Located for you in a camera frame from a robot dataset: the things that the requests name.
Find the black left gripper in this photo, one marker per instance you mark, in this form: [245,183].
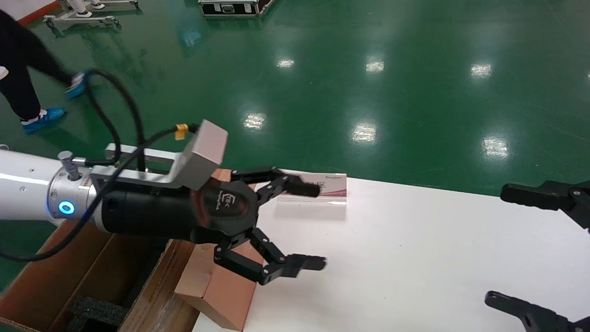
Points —
[152,212]

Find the large open cardboard box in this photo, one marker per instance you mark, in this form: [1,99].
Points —
[46,276]

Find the person in black trousers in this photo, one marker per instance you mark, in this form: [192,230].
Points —
[20,60]

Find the black aluminium flight case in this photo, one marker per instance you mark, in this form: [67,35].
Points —
[230,8]

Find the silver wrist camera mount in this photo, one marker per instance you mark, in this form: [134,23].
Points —
[203,152]

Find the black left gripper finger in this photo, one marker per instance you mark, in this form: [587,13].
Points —
[299,186]

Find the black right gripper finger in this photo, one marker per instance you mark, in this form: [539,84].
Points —
[534,318]
[530,193]

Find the black foam insert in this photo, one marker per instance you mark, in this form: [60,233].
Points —
[97,311]

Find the small cardboard box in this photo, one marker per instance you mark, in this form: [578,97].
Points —
[221,297]

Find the small white object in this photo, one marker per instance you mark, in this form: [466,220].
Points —
[2,72]

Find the white wheeled stand base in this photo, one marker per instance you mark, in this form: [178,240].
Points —
[83,20]
[115,4]

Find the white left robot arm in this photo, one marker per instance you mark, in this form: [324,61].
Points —
[27,184]

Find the acrylic sign with red stripe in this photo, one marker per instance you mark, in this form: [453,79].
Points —
[333,189]

